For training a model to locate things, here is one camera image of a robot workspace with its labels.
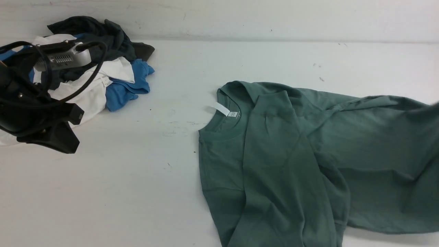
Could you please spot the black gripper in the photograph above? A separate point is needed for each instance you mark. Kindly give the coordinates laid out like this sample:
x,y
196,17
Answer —
x,y
30,114

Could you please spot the green long-sleeve top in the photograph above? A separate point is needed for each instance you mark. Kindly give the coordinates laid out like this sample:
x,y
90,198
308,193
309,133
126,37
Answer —
x,y
287,167

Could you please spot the white garment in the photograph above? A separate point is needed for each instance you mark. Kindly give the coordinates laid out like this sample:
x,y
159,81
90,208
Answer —
x,y
92,100

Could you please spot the blue garment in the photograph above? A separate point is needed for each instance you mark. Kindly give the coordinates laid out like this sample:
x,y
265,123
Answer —
x,y
118,93

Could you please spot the dark grey garment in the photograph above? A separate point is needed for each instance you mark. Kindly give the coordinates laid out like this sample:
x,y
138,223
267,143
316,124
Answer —
x,y
87,29

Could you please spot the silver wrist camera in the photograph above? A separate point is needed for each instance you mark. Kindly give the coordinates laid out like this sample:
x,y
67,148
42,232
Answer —
x,y
64,55

